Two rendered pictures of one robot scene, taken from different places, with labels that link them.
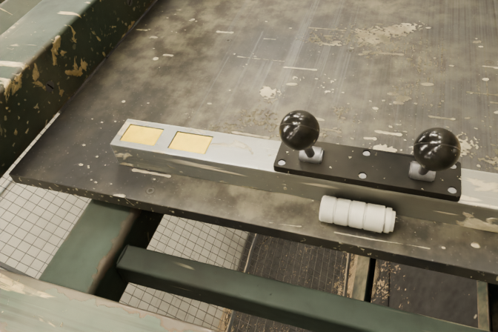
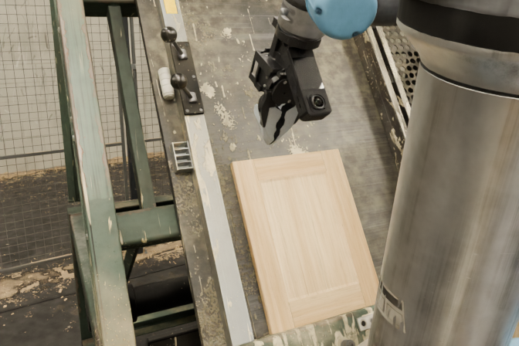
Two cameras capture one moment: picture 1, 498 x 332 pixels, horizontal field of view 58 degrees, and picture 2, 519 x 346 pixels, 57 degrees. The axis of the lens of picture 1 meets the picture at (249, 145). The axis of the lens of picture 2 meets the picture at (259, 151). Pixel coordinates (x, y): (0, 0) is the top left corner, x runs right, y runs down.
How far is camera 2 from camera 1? 0.82 m
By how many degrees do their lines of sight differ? 16
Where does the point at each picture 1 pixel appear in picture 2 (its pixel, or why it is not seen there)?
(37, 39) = not seen: outside the picture
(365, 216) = (164, 85)
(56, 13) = not seen: outside the picture
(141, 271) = (110, 17)
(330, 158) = (184, 62)
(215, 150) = (170, 17)
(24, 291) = not seen: outside the picture
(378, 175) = not seen: hidden behind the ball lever
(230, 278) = (123, 52)
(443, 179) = (191, 106)
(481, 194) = (192, 123)
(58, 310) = not seen: outside the picture
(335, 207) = (164, 72)
